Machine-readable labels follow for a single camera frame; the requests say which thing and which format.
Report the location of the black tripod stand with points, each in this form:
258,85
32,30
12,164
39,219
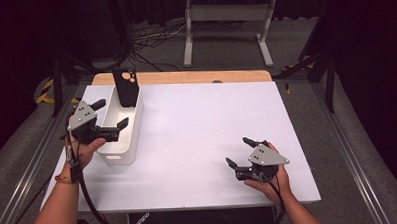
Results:
330,84
57,87

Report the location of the person's left hand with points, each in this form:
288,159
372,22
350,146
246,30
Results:
86,152

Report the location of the white plastic storage bin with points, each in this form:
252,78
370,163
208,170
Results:
124,148

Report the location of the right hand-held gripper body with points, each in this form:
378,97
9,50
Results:
264,156

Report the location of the yellow and black floor tape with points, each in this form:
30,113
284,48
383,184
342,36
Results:
287,87
45,94

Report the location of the wooden table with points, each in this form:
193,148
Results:
185,77

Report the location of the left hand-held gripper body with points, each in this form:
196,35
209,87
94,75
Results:
81,117

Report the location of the person's right hand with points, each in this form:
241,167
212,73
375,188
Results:
272,189

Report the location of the aluminium floor rail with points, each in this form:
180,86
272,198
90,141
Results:
348,147
25,178

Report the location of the person's black shorts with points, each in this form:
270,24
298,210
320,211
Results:
207,221

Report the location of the white board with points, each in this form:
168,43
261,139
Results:
203,125

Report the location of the white metal stand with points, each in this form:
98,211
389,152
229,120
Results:
229,12

